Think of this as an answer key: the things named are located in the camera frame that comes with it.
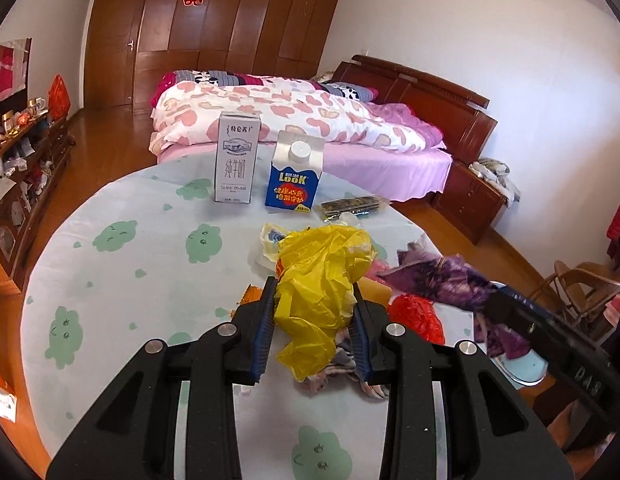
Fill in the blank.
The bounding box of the red plastic bag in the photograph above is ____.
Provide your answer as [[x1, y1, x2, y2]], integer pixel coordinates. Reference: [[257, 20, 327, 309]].
[[387, 295, 446, 344]]

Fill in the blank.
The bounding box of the purple plastic bag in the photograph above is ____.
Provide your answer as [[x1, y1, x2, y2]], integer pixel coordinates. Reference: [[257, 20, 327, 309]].
[[376, 243, 530, 360]]

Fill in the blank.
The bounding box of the plaid cloth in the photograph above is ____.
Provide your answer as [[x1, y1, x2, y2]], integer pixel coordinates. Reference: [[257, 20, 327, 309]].
[[304, 328, 390, 400]]

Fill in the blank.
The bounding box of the yellow sponge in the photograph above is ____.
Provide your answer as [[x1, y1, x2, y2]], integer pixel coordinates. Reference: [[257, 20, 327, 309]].
[[357, 276, 394, 308]]

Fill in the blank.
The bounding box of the orange snack box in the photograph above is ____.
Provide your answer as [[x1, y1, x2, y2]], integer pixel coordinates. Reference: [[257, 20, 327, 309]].
[[238, 285, 262, 306]]

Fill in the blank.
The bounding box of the pale yellow printed plastic bag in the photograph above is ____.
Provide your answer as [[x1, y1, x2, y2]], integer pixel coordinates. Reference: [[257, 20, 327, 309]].
[[257, 223, 290, 271]]

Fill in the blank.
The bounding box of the light blue trash bin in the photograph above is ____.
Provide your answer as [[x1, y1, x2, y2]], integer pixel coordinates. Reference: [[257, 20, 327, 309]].
[[492, 278, 550, 388]]

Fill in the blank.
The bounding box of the folding wooden chair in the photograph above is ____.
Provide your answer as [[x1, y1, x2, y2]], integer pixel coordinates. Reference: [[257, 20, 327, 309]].
[[530, 260, 620, 340]]

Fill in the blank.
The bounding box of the red box on floor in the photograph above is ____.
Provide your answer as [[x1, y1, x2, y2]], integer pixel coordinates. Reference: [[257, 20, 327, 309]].
[[0, 374, 17, 422]]

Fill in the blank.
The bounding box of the cloud pattern tablecloth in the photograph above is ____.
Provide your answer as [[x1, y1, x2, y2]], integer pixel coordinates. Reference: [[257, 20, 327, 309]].
[[20, 146, 487, 480]]

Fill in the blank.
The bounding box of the wooden nightstand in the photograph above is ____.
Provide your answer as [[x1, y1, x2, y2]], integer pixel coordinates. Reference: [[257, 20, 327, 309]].
[[432, 162, 506, 245]]

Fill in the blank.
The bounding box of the clothes pile on nightstand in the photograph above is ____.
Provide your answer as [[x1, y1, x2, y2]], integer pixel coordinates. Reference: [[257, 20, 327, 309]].
[[468, 158, 520, 208]]

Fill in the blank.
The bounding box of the dark flat snack packet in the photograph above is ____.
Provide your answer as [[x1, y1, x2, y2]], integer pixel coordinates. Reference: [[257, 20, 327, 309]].
[[316, 195, 388, 222]]

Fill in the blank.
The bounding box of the wooden sideboard cabinet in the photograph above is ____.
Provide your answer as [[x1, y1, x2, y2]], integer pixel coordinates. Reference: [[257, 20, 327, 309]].
[[0, 114, 76, 296]]

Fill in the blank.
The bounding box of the wooden bed pink sheet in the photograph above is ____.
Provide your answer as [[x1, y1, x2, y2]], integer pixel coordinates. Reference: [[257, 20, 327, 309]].
[[148, 53, 499, 204]]

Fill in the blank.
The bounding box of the white tall milk carton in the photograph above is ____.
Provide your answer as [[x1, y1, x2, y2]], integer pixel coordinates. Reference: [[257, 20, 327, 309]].
[[214, 112, 261, 204]]

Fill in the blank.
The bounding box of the blue LOOK milk carton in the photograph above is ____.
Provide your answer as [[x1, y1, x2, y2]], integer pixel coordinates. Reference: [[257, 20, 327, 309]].
[[264, 130, 324, 212]]

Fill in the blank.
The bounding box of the heart pattern duvet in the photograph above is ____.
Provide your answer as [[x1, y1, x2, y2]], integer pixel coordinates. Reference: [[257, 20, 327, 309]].
[[148, 77, 444, 155]]

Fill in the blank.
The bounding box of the red gift bag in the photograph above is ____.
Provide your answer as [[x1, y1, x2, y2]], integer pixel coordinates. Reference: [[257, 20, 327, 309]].
[[48, 75, 70, 122]]

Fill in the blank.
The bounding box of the television with red cloth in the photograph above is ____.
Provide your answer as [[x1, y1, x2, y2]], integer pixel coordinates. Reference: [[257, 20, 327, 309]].
[[0, 38, 32, 103]]

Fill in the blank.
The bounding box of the wooden door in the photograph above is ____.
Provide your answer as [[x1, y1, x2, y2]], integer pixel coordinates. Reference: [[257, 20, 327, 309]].
[[83, 0, 145, 110]]

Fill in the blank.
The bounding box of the wooden wardrobe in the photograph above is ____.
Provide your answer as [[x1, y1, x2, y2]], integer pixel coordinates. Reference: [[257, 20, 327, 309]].
[[127, 0, 338, 113]]

